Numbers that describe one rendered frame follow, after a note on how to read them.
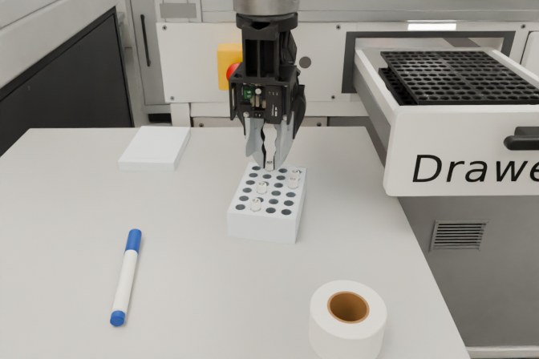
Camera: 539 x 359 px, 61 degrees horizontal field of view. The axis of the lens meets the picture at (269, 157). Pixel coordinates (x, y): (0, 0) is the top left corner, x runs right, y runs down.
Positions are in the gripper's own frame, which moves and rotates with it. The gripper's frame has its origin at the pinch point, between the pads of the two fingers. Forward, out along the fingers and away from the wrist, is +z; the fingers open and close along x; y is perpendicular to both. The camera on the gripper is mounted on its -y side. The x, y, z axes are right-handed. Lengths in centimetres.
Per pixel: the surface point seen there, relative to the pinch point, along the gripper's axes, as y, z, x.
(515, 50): -31.1, -8.2, 38.2
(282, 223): 11.5, 2.2, 3.6
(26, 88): -32, 6, -62
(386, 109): -3.3, -7.0, 15.1
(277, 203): 7.7, 2.2, 2.2
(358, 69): -22.4, -6.0, 11.2
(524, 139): 8.8, -9.8, 28.1
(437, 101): -3.4, -8.6, 21.4
